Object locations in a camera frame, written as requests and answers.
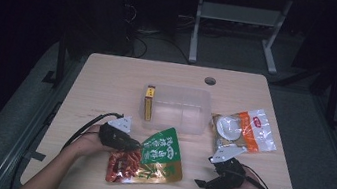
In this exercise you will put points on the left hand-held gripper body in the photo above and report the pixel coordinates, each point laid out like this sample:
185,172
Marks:
116,137

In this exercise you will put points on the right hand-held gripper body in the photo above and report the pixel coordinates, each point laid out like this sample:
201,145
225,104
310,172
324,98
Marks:
228,177

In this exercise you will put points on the green and red snack packet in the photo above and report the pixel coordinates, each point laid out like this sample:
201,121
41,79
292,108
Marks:
161,150

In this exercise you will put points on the small yellow box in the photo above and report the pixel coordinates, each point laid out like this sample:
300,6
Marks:
148,103

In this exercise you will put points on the orange and white plastic bag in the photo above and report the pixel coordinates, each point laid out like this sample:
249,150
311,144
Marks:
252,130

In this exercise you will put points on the clear plastic container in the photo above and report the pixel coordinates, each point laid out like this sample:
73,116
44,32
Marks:
181,110

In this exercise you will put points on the person's left hand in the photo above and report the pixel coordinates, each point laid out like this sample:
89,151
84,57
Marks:
88,143

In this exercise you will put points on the white metal desk frame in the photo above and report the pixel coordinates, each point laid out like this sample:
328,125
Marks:
196,28

